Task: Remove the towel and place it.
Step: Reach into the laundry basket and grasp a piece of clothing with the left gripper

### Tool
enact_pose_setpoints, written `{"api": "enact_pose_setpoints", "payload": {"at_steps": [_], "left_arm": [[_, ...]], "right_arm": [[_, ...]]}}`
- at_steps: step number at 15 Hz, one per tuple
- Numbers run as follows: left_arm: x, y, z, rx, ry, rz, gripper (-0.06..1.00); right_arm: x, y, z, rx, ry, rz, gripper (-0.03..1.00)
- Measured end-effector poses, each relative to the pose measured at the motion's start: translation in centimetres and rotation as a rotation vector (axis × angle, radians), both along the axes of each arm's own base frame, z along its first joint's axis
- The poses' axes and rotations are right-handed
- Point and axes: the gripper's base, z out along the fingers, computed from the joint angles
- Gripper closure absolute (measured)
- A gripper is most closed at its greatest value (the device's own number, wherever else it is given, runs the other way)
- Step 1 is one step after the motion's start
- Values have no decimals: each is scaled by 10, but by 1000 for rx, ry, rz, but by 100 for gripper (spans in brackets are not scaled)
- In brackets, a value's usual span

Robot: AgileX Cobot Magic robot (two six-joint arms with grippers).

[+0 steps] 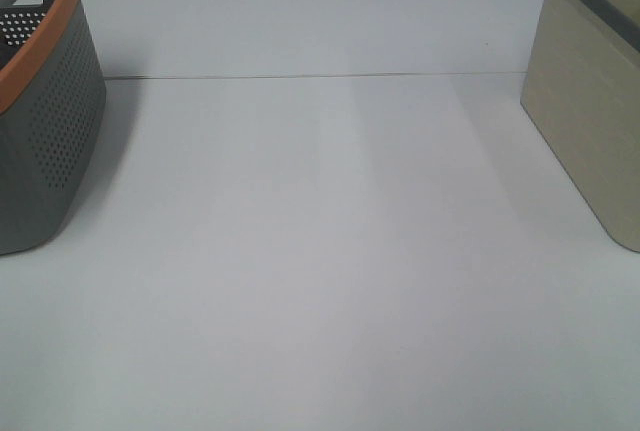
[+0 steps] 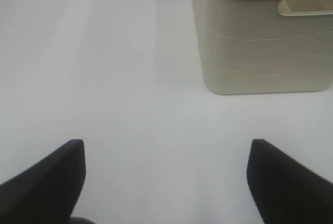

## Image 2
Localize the beige basket grey rim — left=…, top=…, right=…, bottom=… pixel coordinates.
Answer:
left=192, top=0, right=332, bottom=95

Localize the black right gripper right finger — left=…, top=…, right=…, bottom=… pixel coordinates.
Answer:
left=247, top=139, right=332, bottom=223

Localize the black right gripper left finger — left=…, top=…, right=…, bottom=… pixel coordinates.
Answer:
left=1, top=139, right=86, bottom=223

